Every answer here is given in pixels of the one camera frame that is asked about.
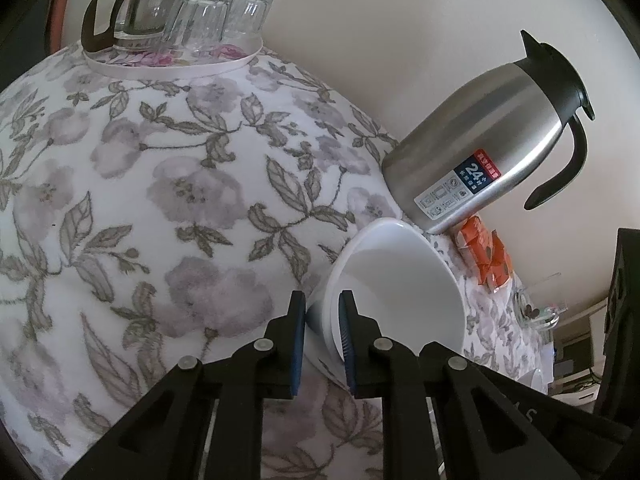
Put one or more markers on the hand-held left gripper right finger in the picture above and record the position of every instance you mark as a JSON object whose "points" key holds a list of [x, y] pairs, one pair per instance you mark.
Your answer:
{"points": [[346, 340]]}

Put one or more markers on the stainless steel thermos jug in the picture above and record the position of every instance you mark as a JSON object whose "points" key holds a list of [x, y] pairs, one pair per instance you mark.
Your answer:
{"points": [[475, 135]]}

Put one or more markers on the orange snack packets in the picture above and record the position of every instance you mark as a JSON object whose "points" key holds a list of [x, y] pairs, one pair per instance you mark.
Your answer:
{"points": [[487, 255]]}

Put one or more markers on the grey floral tablecloth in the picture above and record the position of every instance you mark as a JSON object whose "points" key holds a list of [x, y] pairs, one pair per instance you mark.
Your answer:
{"points": [[150, 185]]}

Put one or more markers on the round white floral tray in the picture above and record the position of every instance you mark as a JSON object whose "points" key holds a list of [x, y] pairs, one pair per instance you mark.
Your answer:
{"points": [[200, 67]]}

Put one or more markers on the clear glass tumbler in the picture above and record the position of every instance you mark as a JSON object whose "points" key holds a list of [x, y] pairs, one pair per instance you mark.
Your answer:
{"points": [[250, 12], [197, 22]]}

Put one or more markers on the white bowl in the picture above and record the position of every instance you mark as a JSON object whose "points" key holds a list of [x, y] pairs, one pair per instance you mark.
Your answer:
{"points": [[400, 285]]}

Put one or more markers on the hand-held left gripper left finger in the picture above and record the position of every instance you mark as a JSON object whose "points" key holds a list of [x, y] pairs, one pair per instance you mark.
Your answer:
{"points": [[298, 345]]}

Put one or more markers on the clear glass ashtray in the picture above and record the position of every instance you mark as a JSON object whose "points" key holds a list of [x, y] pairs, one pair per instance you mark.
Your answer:
{"points": [[540, 317]]}

